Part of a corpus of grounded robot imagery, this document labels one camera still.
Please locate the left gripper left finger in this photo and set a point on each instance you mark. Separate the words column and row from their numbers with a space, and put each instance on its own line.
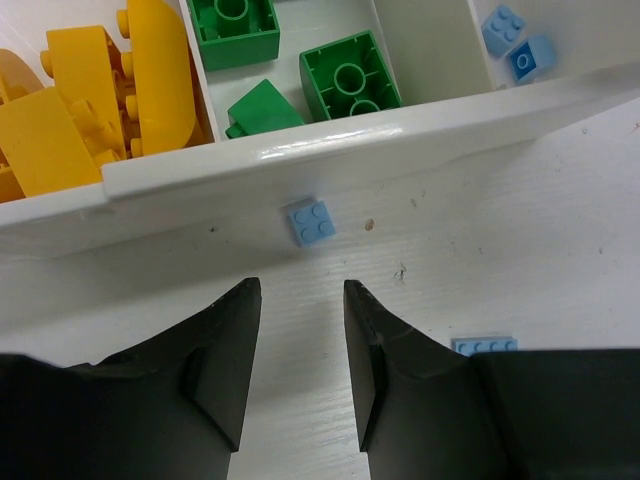
column 171, row 407

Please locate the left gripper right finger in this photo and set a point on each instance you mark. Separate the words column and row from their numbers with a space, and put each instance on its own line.
column 424, row 411

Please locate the light blue lego piece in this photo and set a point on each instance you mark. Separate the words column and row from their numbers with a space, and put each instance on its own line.
column 310, row 222
column 470, row 346
column 501, row 30

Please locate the yellow curved lego brick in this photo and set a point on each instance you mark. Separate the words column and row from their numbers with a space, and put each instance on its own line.
column 163, row 103

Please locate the green lego plate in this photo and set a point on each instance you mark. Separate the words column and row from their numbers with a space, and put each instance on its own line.
column 263, row 109

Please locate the green lego brick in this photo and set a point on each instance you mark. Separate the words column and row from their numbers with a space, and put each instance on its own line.
column 235, row 33
column 346, row 78

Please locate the white three-compartment container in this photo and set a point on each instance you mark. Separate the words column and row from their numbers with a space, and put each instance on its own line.
column 457, row 100

